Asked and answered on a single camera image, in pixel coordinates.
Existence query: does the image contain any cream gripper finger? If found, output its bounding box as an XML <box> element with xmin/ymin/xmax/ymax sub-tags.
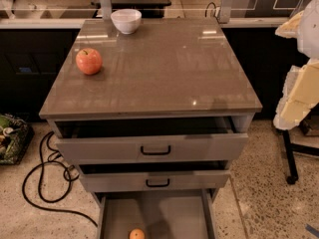
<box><xmin>275</xmin><ymin>11</ymin><xmax>303</xmax><ymax>39</ymax></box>
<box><xmin>273</xmin><ymin>63</ymin><xmax>319</xmax><ymax>130</ymax></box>

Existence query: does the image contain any basket of mixed items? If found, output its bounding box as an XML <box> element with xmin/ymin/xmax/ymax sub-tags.
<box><xmin>0</xmin><ymin>115</ymin><xmax>34</xmax><ymax>165</ymax></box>

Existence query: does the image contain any grey top drawer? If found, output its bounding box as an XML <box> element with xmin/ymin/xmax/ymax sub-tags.
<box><xmin>57</xmin><ymin>118</ymin><xmax>248</xmax><ymax>164</ymax></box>

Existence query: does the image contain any grey drawer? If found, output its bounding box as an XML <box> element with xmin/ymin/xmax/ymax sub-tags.
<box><xmin>97</xmin><ymin>189</ymin><xmax>218</xmax><ymax>239</ymax></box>
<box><xmin>80</xmin><ymin>161</ymin><xmax>229</xmax><ymax>192</ymax></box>
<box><xmin>57</xmin><ymin>118</ymin><xmax>248</xmax><ymax>164</ymax></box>

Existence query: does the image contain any black wheeled stand leg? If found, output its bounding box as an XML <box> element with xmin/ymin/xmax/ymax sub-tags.
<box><xmin>278</xmin><ymin>129</ymin><xmax>319</xmax><ymax>185</ymax></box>

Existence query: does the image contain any black cable on ledge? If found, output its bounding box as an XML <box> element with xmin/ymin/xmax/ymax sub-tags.
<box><xmin>204</xmin><ymin>1</ymin><xmax>220</xmax><ymax>19</ymax></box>

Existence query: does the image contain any grey bottom drawer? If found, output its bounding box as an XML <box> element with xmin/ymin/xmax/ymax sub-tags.
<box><xmin>97</xmin><ymin>189</ymin><xmax>218</xmax><ymax>239</ymax></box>

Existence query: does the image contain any grey middle drawer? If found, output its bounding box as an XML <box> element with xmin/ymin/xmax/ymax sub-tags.
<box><xmin>80</xmin><ymin>161</ymin><xmax>229</xmax><ymax>192</ymax></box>

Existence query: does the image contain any white bowl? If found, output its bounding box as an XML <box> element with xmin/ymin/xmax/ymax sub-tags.
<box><xmin>111</xmin><ymin>9</ymin><xmax>142</xmax><ymax>34</ymax></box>

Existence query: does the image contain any grey drawer cabinet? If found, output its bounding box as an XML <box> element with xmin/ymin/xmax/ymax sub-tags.
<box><xmin>38</xmin><ymin>17</ymin><xmax>263</xmax><ymax>239</ymax></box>

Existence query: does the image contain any orange fruit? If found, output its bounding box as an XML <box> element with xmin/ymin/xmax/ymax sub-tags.
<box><xmin>129</xmin><ymin>229</ymin><xmax>146</xmax><ymax>239</ymax></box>

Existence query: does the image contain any red apple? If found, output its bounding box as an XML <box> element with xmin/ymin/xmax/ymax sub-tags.
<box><xmin>76</xmin><ymin>48</ymin><xmax>103</xmax><ymax>75</ymax></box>

